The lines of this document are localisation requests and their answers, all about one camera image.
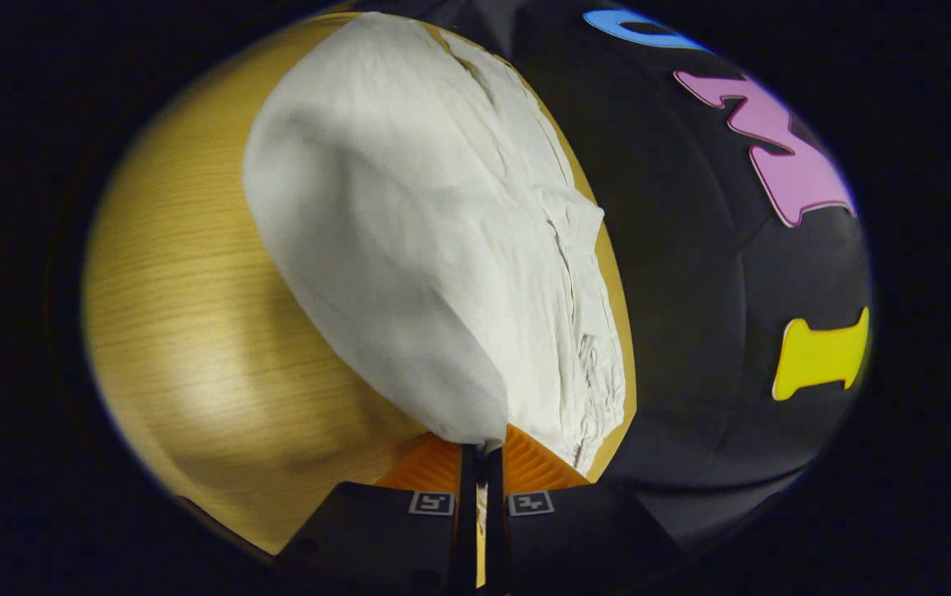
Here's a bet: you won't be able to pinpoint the black backdrop cloth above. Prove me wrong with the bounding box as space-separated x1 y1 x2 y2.
355 0 875 557

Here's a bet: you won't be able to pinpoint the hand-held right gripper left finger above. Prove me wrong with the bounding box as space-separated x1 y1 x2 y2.
275 434 478 594

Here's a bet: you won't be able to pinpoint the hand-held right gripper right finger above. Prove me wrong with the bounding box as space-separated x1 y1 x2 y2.
487 424 684 594

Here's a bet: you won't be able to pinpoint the white jeans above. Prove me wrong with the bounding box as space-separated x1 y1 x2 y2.
241 12 627 478

